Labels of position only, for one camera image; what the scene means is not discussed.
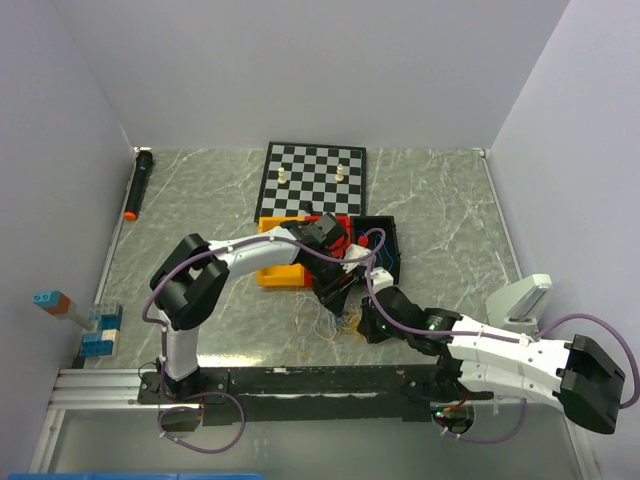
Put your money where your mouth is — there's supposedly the yellow plastic bin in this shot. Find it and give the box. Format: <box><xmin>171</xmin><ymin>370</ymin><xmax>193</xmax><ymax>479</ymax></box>
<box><xmin>256</xmin><ymin>216</ymin><xmax>306</xmax><ymax>288</ymax></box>

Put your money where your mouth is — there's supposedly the black marker orange cap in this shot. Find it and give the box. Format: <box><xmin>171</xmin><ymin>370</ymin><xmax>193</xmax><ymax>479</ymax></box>
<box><xmin>123</xmin><ymin>150</ymin><xmax>155</xmax><ymax>222</ymax></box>

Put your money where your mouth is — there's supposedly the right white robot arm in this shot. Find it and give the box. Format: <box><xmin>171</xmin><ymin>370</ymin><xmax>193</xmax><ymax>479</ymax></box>
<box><xmin>358</xmin><ymin>286</ymin><xmax>625</xmax><ymax>435</ymax></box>

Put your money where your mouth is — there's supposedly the white tilted stand device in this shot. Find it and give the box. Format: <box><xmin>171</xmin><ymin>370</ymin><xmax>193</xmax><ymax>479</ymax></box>
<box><xmin>485</xmin><ymin>274</ymin><xmax>553</xmax><ymax>335</ymax></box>

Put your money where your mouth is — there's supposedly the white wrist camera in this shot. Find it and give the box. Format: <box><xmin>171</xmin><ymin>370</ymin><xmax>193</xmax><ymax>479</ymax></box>
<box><xmin>366</xmin><ymin>267</ymin><xmax>394</xmax><ymax>294</ymax></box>
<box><xmin>343</xmin><ymin>244</ymin><xmax>372</xmax><ymax>264</ymax></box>

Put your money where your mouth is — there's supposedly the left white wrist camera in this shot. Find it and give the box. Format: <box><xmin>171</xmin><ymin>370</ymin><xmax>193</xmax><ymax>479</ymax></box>
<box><xmin>343</xmin><ymin>244</ymin><xmax>372</xmax><ymax>264</ymax></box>

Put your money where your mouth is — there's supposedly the red plastic bin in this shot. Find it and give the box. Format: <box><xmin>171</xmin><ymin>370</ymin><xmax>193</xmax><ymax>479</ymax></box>
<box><xmin>304</xmin><ymin>215</ymin><xmax>352</xmax><ymax>288</ymax></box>

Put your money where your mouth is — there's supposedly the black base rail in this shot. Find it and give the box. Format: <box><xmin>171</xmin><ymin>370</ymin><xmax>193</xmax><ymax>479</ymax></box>
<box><xmin>137</xmin><ymin>364</ymin><xmax>493</xmax><ymax>426</ymax></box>

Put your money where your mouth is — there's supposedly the blue white brick stack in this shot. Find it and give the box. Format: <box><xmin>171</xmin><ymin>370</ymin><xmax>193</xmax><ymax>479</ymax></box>
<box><xmin>79</xmin><ymin>301</ymin><xmax>123</xmax><ymax>358</ymax></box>

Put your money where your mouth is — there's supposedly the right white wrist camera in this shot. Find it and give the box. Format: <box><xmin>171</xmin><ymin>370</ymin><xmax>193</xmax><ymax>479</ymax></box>
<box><xmin>366</xmin><ymin>267</ymin><xmax>394</xmax><ymax>294</ymax></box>

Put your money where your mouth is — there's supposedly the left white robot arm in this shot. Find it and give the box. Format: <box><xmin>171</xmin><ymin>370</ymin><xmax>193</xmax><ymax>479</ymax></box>
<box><xmin>150</xmin><ymin>214</ymin><xmax>371</xmax><ymax>402</ymax></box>

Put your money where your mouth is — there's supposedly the blue brown toy block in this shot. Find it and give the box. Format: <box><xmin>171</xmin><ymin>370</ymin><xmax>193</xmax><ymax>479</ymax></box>
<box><xmin>32</xmin><ymin>290</ymin><xmax>93</xmax><ymax>330</ymax></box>

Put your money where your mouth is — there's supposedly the black white chessboard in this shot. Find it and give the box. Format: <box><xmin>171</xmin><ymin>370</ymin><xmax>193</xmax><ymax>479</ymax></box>
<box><xmin>254</xmin><ymin>141</ymin><xmax>367</xmax><ymax>220</ymax></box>

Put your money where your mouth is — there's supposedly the blue thin cable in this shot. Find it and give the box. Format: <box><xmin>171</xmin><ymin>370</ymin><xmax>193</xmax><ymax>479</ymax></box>
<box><xmin>354</xmin><ymin>227</ymin><xmax>399</xmax><ymax>269</ymax></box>

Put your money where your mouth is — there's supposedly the white chess pawn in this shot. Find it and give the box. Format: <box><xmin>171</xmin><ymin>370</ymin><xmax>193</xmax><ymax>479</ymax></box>
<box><xmin>335</xmin><ymin>164</ymin><xmax>344</xmax><ymax>183</ymax></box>

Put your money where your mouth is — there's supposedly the black plastic bin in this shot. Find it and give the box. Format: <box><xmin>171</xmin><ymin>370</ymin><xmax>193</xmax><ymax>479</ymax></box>
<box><xmin>351</xmin><ymin>216</ymin><xmax>401</xmax><ymax>285</ymax></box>

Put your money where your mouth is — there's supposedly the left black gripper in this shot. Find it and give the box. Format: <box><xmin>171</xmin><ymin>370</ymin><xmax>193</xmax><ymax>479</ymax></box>
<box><xmin>303</xmin><ymin>253</ymin><xmax>359</xmax><ymax>318</ymax></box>

